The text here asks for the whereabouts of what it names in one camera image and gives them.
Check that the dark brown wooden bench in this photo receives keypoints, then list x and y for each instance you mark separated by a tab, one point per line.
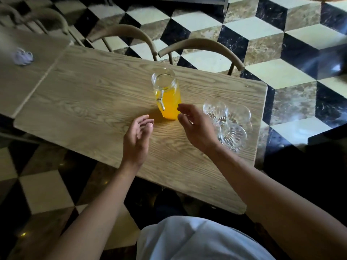
311	173

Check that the ribbed glass pitcher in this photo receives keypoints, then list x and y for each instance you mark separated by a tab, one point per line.
165	81

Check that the person's right hand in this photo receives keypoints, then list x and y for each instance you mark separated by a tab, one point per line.
200	132

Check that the white crumpled cloth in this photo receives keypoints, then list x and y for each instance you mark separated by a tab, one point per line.
23	57

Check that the orange juice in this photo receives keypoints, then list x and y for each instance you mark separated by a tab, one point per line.
170	105

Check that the person's left hand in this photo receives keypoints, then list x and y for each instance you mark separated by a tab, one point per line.
135	146

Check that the person's white shirt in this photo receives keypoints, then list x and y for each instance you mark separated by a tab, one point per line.
195	241

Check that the clear patterned glass plate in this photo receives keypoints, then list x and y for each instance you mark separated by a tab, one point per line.
227	124

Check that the light wooden table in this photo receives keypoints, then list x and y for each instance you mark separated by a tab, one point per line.
16	83
95	105

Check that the person's left forearm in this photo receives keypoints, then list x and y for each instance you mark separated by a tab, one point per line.
95	219

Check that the person's right forearm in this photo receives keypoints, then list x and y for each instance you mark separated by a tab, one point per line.
271	203

